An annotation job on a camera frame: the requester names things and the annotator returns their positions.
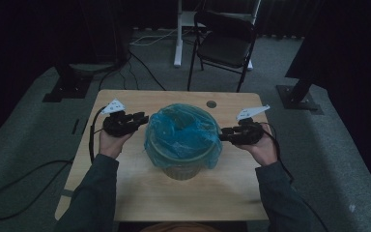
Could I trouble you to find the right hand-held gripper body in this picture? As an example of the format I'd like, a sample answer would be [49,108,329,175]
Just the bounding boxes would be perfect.
[236,104,271,146]

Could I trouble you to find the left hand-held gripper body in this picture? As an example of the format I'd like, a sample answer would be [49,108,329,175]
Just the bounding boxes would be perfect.
[100,98,136,138]

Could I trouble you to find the blue plastic bag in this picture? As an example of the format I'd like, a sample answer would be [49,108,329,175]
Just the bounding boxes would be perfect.
[143,102,224,170]

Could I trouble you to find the green ribbed bin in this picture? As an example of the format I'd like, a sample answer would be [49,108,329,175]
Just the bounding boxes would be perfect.
[148,139,218,182]

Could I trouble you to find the person's right hand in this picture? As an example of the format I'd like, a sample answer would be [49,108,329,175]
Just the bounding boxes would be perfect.
[238,124,278,167]

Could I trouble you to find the person's left hand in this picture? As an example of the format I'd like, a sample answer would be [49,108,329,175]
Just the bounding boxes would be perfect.
[99,130,135,160]

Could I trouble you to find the black stand with square base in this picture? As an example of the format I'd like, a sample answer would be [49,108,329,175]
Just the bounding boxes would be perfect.
[42,62,95,103]
[275,47,325,116]

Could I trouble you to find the grey round stand base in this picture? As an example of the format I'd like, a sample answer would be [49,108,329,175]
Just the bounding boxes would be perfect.
[69,62,118,74]

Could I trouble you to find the black folding chair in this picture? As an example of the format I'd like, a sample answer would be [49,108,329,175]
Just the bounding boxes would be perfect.
[186,10,259,94]

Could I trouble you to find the person's lap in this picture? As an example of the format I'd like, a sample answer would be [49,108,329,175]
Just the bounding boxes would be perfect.
[139,221,222,232]

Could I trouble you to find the dark curtain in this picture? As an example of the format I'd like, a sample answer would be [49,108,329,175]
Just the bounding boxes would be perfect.
[0,0,133,153]
[284,0,371,207]

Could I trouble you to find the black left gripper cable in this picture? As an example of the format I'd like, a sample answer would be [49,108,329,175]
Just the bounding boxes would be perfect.
[89,105,107,164]

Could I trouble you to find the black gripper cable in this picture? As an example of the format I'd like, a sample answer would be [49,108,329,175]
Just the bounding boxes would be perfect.
[89,105,107,164]
[259,121,296,184]

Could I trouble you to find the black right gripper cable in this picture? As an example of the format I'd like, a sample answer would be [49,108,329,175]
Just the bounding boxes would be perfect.
[259,121,296,184]

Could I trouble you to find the thin black cable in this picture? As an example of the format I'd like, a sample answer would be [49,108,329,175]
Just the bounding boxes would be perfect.
[98,56,133,92]
[128,50,167,92]

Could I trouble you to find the white cable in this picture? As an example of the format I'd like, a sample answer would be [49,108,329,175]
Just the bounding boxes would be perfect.
[129,28,179,47]

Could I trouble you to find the white desk frame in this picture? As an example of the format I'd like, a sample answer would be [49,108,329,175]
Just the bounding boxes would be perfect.
[173,0,262,72]

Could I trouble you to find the long black looped cable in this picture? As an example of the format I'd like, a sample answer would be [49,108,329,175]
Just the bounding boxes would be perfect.
[0,159,75,222]

